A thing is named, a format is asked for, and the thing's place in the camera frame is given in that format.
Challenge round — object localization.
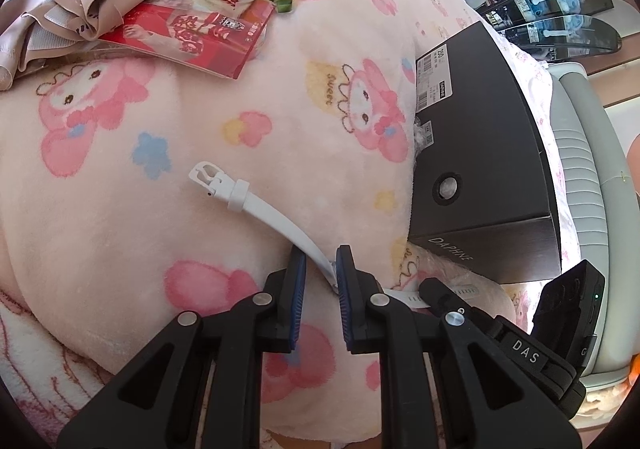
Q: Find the red printed card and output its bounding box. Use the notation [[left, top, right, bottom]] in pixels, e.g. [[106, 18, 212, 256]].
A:
[[97, 0, 276, 80]]

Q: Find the black cardboard box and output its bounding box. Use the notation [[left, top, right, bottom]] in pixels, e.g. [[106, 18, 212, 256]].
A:
[[407, 20, 564, 286]]

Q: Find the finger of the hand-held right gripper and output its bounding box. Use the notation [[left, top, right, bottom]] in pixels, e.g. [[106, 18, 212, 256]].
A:
[[420, 277, 499, 338]]

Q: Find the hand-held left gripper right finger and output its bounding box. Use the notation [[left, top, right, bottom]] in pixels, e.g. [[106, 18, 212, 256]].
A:
[[336, 244, 584, 449]]

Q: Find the white watch strap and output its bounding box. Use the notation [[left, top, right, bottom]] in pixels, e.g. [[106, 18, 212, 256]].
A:
[[188, 160, 482, 316]]

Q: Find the pink cartoon printed blanket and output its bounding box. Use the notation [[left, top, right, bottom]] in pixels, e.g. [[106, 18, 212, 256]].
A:
[[0, 0, 572, 449]]

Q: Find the beige pink garment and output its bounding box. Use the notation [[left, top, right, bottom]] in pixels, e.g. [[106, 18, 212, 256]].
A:
[[0, 0, 167, 92]]

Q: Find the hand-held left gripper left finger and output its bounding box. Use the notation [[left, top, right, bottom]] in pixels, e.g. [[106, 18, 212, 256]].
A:
[[57, 247, 307, 449]]

